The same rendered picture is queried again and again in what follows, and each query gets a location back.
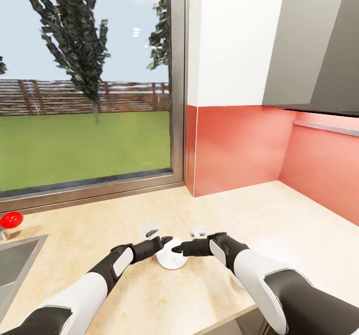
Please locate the fixed window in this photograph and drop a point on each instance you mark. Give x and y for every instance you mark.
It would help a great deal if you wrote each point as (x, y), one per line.
(93, 100)

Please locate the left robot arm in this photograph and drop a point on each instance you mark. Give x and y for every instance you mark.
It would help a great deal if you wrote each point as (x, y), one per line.
(72, 311)

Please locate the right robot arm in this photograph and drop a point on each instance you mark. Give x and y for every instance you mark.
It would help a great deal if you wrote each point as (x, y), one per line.
(287, 299)

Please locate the saucer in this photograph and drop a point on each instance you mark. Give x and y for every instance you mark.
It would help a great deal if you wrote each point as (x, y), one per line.
(169, 259)

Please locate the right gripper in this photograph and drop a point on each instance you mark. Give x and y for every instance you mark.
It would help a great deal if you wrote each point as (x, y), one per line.
(189, 248)

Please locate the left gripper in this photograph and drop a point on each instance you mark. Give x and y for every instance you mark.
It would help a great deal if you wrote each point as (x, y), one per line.
(151, 247)

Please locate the drop in sink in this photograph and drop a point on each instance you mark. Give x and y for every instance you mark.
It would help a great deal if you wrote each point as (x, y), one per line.
(16, 259)

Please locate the coffee cup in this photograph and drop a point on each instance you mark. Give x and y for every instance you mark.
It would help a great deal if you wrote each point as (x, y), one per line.
(237, 282)

